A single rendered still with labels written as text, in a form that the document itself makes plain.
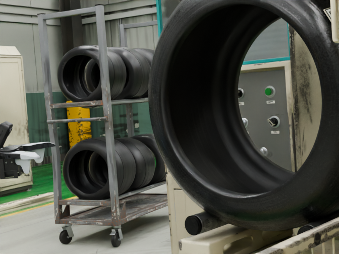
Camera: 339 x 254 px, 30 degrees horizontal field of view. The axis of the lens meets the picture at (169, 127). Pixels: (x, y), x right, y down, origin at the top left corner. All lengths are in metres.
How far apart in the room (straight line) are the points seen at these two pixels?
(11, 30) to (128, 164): 7.46
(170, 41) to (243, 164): 0.40
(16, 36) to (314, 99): 10.95
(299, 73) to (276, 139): 0.52
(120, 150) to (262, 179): 3.64
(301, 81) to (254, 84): 0.52
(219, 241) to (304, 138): 0.39
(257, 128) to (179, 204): 0.42
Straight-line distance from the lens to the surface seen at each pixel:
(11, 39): 12.27
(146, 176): 5.50
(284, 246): 0.79
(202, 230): 1.40
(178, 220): 2.34
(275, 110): 2.10
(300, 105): 1.64
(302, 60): 1.63
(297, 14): 1.21
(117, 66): 5.14
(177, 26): 1.37
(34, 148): 1.86
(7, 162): 1.82
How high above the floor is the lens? 1.19
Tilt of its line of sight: 3 degrees down
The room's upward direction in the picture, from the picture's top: 4 degrees counter-clockwise
